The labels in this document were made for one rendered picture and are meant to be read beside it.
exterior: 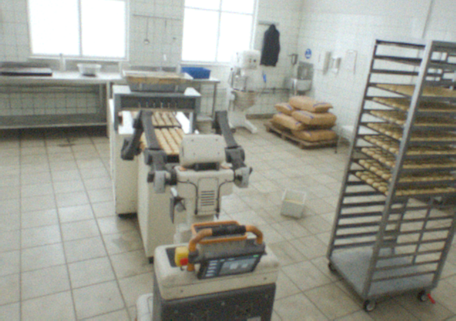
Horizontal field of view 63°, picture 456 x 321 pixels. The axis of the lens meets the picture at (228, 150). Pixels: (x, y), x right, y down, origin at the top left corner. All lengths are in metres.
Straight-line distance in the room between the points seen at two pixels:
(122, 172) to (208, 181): 1.64
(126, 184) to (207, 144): 1.68
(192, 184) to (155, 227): 1.09
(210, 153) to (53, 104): 4.71
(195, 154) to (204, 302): 0.67
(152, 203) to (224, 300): 1.18
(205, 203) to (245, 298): 0.47
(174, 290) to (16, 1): 5.11
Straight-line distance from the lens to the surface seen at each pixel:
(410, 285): 3.14
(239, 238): 1.68
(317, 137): 6.14
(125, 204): 3.51
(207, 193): 1.84
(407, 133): 2.38
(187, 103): 3.34
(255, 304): 1.86
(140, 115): 2.21
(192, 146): 1.82
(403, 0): 6.18
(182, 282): 1.64
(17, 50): 6.19
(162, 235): 2.89
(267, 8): 7.33
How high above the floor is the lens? 1.81
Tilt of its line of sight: 19 degrees down
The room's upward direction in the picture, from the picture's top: 6 degrees clockwise
